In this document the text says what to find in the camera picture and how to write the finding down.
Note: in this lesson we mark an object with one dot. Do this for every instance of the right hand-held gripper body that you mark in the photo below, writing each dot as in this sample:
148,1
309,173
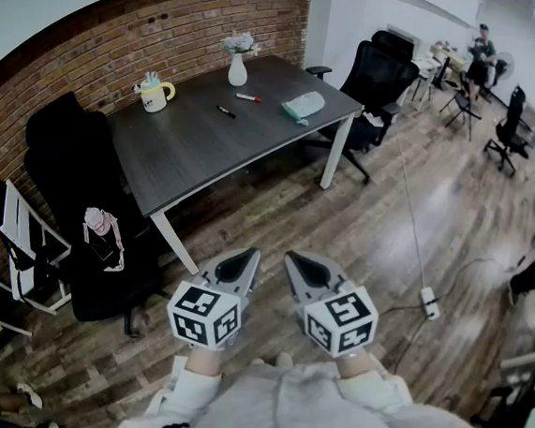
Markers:
341,323

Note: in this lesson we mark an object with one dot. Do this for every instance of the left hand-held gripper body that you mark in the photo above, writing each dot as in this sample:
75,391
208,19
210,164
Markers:
201,315

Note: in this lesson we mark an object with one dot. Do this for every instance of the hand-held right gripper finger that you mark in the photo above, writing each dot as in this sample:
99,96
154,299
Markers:
296,281
328,268

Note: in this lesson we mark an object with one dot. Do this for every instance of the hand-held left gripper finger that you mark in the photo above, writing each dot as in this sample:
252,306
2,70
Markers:
222,263
248,277

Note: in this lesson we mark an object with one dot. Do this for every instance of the thin black pen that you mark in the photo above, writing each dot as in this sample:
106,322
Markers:
225,111

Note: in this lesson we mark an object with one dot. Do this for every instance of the teal pencil pouch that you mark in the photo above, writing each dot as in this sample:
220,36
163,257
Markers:
304,103

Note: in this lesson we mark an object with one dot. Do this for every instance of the red-capped white marker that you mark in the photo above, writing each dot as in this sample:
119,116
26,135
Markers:
246,97

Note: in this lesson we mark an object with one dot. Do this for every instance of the person's left forearm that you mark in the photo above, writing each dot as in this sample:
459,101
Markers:
201,366

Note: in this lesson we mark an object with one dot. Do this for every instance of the person's right forearm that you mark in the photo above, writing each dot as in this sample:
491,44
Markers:
364,377

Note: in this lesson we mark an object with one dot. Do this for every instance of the white table leg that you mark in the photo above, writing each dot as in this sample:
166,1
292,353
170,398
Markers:
335,154
175,244

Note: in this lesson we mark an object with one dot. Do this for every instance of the white power strip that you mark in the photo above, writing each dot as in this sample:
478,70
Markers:
429,303

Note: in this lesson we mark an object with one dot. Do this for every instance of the person's white jacket torso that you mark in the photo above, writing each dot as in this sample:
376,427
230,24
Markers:
304,414

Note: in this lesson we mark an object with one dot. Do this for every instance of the small black clip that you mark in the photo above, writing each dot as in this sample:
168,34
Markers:
174,427

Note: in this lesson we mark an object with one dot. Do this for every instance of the black padded office chair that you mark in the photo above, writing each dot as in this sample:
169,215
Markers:
76,152

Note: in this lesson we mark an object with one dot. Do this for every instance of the white ceramic vase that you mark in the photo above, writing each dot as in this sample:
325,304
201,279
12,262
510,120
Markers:
237,74

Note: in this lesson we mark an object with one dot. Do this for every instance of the black mesh office chair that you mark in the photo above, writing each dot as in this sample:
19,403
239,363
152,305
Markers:
380,73

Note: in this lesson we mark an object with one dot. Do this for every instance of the white metal rack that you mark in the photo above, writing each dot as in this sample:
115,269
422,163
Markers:
14,226

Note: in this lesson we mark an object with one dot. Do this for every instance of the black folding chair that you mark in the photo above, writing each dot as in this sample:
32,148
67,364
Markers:
463,107

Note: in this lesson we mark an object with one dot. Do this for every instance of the blue artificial flower bouquet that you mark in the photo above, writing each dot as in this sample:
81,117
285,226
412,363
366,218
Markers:
239,43

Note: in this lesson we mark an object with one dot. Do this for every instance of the small black office chair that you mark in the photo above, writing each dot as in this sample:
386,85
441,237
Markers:
511,128

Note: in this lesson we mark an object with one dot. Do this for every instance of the white standing fan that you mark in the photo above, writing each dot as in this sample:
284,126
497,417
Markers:
505,62

